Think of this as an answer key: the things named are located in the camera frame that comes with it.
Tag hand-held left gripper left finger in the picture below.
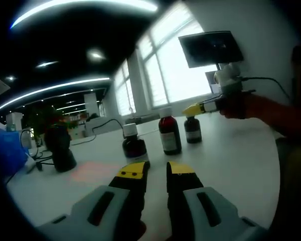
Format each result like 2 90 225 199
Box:
36 160 151 241

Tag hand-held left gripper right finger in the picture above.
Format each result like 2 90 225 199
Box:
166 161 269 241

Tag small dark medicine bottle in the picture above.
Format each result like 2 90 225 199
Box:
122 123 148 166
184 114 203 144

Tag tall red medicine bottle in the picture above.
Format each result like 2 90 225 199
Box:
158 107 183 156

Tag person's right hand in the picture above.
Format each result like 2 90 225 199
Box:
219 94 256 120

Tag open laptop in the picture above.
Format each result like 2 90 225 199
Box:
205 71 221 95

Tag black monitor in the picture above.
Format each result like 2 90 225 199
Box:
178 30 244 69

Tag steel sink with faucet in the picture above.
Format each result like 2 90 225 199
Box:
127 107 162 122

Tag white table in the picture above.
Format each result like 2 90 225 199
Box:
6 114 281 241

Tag black barcode scanner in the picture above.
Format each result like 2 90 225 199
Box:
44 123 78 173

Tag small white device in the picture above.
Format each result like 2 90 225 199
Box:
25 153 38 174

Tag green potted plant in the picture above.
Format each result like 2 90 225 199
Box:
25 105 73 141

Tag ceiling light strip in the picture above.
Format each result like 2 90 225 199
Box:
0 77 111 111

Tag long curved ceiling light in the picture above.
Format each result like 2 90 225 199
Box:
10 0 159 30

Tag ceiling air vent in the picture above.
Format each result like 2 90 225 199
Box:
0 79 11 95

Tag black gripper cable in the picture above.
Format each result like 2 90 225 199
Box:
241 76 293 102

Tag black scanner cable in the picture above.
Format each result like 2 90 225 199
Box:
19 128 56 171

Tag black cable with plug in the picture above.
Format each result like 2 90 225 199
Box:
70 118 126 147

